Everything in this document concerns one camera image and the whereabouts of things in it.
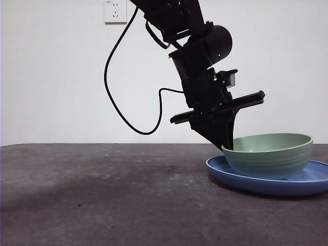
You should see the green ribbed bowl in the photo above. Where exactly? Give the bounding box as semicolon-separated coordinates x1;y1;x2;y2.
221;132;314;180

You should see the blue round plate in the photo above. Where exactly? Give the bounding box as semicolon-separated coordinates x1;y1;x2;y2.
206;155;328;197

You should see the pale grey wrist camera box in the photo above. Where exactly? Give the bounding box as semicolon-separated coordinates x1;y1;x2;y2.
216;69;238;89

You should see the short black arm cable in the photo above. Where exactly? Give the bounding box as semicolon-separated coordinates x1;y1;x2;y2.
145;19;172;50

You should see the long black arm cable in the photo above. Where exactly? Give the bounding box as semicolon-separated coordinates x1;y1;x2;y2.
104;6;184;135

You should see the white wall power socket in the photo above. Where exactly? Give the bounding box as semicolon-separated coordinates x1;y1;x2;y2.
104;0;128;25

